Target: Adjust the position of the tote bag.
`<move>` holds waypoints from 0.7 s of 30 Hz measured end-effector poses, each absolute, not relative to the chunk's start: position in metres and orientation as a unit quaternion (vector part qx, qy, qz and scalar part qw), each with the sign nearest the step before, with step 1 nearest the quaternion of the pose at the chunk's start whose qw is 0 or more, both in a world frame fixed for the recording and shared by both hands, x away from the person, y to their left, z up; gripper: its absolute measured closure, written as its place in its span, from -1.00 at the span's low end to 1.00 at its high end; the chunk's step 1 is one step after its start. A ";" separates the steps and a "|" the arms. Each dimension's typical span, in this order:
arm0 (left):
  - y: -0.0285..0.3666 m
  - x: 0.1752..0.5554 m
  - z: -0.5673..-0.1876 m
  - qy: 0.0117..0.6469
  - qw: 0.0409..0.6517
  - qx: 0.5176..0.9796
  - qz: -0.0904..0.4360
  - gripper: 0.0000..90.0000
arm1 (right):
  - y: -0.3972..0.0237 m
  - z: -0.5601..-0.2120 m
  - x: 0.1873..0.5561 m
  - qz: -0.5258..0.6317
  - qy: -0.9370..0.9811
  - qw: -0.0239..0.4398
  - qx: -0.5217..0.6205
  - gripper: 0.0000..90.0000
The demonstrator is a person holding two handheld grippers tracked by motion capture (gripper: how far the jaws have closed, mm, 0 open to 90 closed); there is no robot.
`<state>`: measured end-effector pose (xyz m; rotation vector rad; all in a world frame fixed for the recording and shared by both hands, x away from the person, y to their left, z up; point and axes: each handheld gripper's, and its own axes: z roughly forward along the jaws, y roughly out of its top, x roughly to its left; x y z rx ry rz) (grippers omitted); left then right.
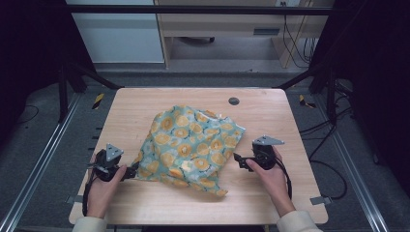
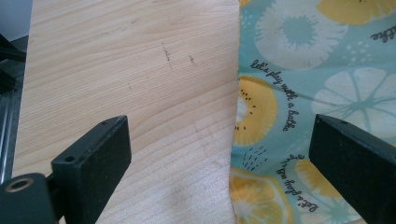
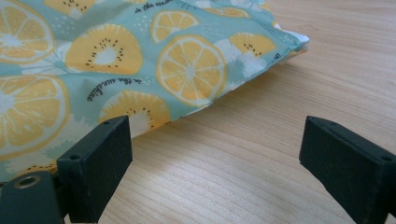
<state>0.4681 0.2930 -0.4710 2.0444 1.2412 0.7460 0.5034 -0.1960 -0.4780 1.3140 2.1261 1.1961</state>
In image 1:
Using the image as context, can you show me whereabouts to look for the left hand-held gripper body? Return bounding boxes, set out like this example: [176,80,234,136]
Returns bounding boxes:
[87,143,131,183]

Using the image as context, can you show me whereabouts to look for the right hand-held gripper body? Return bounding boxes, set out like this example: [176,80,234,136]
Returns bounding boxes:
[250,134,285,171]

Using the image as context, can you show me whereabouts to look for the lemon print teal cloth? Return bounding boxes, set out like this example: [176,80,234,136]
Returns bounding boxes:
[132,104,247,198]

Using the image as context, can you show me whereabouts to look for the person's left hand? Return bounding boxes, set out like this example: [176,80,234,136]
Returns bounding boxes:
[85,154,129,219]

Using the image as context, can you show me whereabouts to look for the person's right hand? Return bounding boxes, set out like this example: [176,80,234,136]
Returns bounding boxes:
[245,146,296,218]

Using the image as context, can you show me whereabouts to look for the yellow black tape strip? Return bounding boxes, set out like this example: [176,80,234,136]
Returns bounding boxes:
[92,92,106,110]
[298,94,317,109]

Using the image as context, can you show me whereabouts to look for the white cabinet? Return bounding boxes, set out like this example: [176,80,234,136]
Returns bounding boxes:
[65,0,165,64]

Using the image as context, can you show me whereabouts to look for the black curtain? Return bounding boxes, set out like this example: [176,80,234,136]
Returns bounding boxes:
[0,0,97,146]
[308,0,410,196]

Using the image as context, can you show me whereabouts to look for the light wooden desk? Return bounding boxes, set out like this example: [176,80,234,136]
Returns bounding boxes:
[154,0,335,70]

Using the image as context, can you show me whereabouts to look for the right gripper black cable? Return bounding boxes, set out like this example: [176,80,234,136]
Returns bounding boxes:
[261,151,293,201]

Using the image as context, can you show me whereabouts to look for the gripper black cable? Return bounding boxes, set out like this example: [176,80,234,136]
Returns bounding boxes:
[261,151,293,201]
[81,167,100,218]

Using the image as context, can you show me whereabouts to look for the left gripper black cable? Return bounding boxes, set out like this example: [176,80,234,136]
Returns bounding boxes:
[81,167,100,218]

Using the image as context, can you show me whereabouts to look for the aluminium floor rail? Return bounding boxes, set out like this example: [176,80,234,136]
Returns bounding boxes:
[313,93,392,232]
[0,92,82,232]

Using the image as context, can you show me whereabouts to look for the black metal frame stand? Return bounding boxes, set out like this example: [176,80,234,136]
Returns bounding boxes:
[273,63,338,126]
[57,60,125,124]

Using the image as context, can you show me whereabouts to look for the thin black floor cable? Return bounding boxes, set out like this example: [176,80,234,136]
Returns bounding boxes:
[16,103,41,126]

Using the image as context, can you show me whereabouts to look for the black hanging desk cables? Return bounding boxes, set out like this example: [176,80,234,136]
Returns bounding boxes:
[278,1,319,70]

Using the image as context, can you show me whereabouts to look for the black frame crossbar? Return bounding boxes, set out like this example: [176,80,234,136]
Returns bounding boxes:
[63,4,337,16]

